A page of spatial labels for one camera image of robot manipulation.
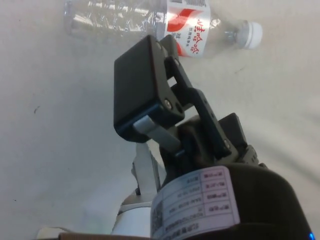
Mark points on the clear plastic bottle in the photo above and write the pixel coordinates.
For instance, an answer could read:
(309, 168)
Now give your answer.
(187, 25)

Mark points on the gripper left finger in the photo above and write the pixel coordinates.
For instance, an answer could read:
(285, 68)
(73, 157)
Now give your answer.
(136, 95)

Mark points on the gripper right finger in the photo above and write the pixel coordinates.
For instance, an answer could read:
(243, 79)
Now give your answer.
(200, 105)

